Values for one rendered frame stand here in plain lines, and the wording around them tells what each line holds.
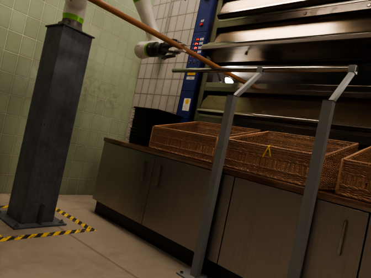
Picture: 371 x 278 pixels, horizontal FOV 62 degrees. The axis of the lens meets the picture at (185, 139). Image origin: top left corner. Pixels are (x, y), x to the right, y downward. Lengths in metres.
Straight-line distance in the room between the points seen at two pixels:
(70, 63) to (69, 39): 0.14
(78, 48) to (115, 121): 1.16
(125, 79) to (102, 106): 0.36
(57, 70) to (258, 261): 1.50
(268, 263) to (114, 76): 2.17
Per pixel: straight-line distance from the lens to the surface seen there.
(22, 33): 2.70
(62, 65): 2.01
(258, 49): 2.24
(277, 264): 1.50
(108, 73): 3.00
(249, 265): 1.57
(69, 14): 2.14
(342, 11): 2.23
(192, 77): 2.61
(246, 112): 2.23
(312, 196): 1.35
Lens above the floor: 0.66
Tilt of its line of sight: 1 degrees up
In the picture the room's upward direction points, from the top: 12 degrees clockwise
